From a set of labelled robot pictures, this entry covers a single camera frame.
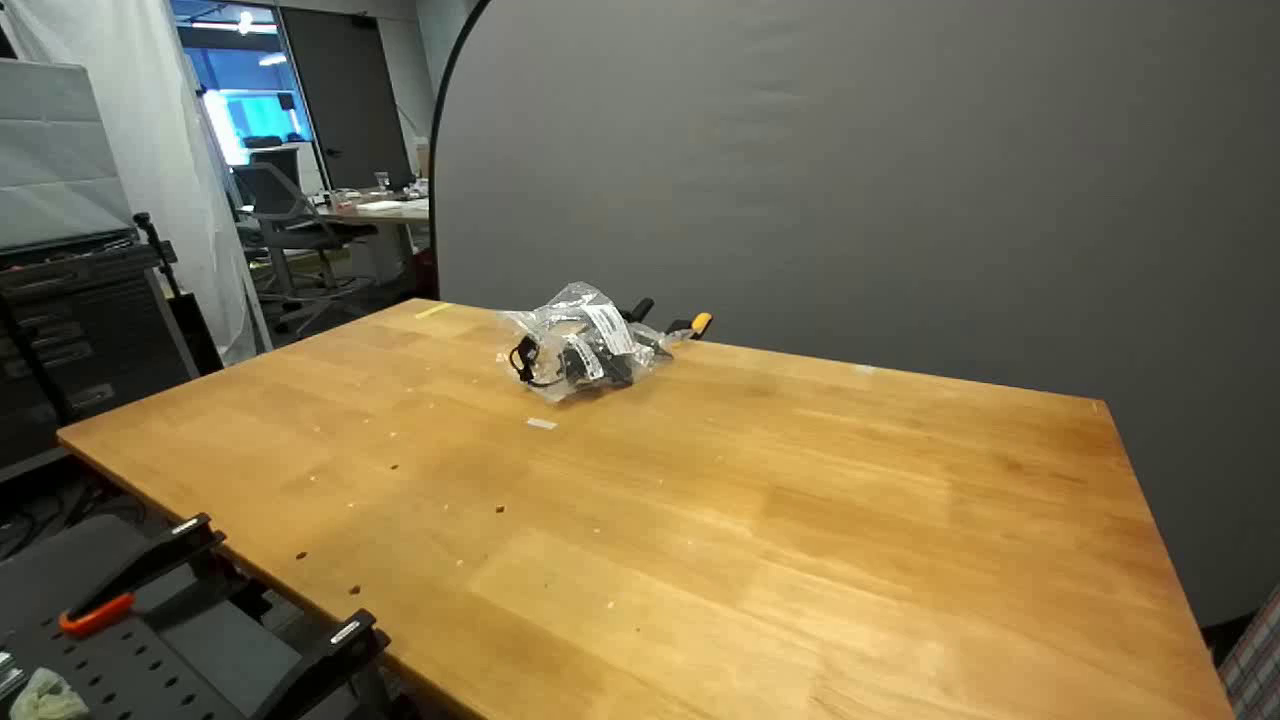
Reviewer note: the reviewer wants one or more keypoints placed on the grey fabric cover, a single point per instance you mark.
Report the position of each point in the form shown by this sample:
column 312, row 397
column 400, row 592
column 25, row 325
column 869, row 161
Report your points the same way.
column 55, row 161

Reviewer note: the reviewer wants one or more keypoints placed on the crumpled white green item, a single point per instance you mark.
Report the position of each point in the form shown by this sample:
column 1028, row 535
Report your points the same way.
column 42, row 696

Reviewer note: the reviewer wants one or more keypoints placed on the black and yellow clamp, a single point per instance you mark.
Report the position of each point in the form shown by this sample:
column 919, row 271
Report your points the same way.
column 696, row 321

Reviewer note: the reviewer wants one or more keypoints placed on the black folded tripod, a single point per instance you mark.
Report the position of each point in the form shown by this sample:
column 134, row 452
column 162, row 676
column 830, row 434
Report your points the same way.
column 181, row 300

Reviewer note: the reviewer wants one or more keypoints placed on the lit computer monitor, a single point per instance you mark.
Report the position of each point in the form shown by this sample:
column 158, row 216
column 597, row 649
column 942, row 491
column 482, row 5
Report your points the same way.
column 260, row 121

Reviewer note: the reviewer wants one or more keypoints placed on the black equipment cabinet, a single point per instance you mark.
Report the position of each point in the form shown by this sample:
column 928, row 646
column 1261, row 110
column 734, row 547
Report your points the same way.
column 80, row 334

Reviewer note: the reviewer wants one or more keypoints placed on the clear plastic bag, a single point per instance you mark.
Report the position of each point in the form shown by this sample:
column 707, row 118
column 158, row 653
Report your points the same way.
column 585, row 319

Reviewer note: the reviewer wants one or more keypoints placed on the white curtain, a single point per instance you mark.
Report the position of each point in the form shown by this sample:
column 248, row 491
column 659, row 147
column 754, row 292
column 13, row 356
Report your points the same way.
column 167, row 132

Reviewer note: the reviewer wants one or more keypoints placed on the dark door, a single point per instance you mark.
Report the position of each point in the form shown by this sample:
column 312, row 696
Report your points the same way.
column 348, row 92

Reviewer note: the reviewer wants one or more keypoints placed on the dark office chair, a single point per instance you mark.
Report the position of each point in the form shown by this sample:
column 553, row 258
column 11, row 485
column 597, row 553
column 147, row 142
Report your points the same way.
column 282, row 222

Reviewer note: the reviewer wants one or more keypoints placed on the small white paper scrap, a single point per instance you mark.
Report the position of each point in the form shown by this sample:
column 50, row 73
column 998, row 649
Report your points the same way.
column 543, row 420

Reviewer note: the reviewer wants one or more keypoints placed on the background desk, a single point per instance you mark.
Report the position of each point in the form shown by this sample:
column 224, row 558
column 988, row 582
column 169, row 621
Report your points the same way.
column 381, row 204

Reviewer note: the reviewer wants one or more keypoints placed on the grey fabric backdrop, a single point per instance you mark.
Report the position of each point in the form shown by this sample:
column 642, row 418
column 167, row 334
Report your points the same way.
column 865, row 175

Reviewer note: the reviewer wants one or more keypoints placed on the yellow tape piece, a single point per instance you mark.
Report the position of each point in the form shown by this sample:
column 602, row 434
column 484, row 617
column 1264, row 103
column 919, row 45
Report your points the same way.
column 431, row 313

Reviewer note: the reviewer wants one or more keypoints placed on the grey chequered fabric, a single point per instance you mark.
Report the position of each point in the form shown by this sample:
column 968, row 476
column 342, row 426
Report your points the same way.
column 1257, row 665

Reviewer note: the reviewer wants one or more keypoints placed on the black perforated board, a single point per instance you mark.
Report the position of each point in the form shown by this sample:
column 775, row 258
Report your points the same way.
column 172, row 660

